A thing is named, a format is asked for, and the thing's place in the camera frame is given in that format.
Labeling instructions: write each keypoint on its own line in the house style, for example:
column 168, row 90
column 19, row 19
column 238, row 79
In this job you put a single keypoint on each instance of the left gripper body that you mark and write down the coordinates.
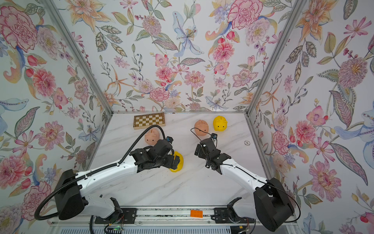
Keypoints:
column 167, row 161

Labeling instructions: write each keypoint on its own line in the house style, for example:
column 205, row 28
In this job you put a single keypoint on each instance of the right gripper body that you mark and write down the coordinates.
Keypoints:
column 202, row 154

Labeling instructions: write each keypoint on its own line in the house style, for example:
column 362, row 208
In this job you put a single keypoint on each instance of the yellow piggy bank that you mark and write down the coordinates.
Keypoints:
column 220, row 124
column 180, row 160

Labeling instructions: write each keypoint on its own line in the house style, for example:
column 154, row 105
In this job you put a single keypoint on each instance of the pink piggy bank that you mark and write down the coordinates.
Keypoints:
column 201, row 128
column 152, row 136

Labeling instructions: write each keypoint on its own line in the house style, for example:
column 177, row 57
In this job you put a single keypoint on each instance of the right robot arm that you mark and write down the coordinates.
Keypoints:
column 269, row 204

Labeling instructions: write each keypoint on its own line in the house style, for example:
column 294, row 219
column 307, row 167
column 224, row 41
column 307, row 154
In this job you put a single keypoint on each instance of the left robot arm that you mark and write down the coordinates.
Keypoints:
column 78, row 192

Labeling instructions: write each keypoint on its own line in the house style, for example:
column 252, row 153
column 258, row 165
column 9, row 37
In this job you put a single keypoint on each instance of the wooden chessboard box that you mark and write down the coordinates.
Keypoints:
column 144, row 121

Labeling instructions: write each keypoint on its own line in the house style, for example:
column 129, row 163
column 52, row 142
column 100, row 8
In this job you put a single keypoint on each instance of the orange tag on rail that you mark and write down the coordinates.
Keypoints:
column 196, row 214

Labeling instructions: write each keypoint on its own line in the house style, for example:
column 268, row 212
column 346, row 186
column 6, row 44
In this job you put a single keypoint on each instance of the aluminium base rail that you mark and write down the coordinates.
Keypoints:
column 180, row 216

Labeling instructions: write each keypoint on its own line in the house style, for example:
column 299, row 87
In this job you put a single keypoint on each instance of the green connector on rail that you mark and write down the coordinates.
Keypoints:
column 271, row 211

